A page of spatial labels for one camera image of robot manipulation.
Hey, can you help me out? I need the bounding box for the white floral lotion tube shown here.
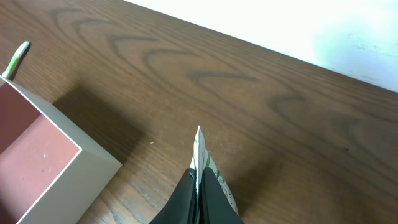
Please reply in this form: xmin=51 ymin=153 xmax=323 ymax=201
xmin=190 ymin=126 xmax=239 ymax=215

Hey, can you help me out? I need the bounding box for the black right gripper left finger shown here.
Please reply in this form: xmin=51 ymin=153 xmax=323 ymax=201
xmin=150 ymin=168 xmax=196 ymax=224

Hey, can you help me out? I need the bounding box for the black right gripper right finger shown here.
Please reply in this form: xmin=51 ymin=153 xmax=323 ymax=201
xmin=199 ymin=167 xmax=244 ymax=224

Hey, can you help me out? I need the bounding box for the green white toothbrush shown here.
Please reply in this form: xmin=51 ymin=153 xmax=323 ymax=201
xmin=2 ymin=41 xmax=30 ymax=80

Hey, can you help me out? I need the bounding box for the white box pink interior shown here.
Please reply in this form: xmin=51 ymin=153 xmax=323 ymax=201
xmin=1 ymin=78 xmax=121 ymax=223

